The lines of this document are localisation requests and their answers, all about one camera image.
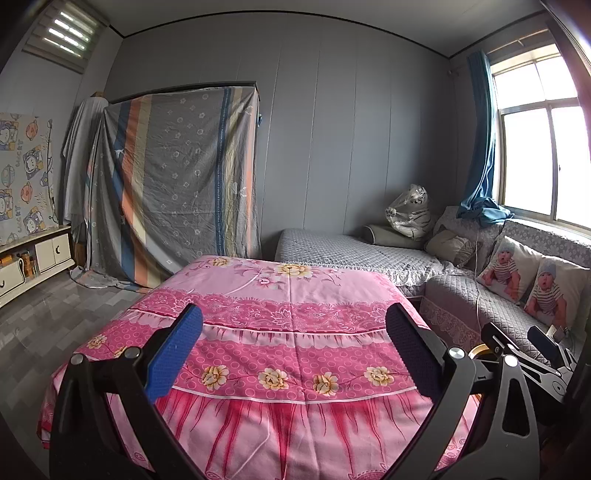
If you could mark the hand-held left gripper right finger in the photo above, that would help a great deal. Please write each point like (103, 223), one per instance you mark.
(415, 350)

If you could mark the grey window blind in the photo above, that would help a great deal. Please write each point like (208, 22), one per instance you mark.
(64, 30)

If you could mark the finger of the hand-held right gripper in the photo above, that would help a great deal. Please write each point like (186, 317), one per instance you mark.
(508, 344)
(542, 338)

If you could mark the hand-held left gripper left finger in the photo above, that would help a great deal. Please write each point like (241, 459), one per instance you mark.
(175, 350)

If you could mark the blue curtain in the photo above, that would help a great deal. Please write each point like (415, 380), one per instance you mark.
(482, 138)

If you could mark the cream tv cabinet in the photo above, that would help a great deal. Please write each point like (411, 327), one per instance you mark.
(23, 272)

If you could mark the pink floral tablecloth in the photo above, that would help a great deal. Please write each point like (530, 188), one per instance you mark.
(277, 323)

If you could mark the gold rimmed trash can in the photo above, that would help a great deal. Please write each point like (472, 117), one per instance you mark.
(478, 354)

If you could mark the grey bolster pillow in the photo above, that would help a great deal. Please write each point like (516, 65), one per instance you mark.
(383, 237)

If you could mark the white draped cloth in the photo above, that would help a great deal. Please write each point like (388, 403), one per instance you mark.
(81, 157)

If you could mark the grey quilted sofa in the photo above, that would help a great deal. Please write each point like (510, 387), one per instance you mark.
(346, 254)

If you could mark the beige cushion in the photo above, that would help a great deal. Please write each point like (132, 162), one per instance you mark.
(450, 247)

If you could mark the plastic bag on sofa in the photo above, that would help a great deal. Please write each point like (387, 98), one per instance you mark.
(411, 210)

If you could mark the sliding window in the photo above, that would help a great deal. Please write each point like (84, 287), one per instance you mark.
(545, 152)

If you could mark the baby print pillow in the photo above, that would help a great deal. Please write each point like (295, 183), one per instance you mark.
(551, 295)
(505, 270)

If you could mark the cartoon wall poster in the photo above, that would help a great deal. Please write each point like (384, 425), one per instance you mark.
(25, 180)

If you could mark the striped grey bed sheet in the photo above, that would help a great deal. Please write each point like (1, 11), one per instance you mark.
(180, 184)

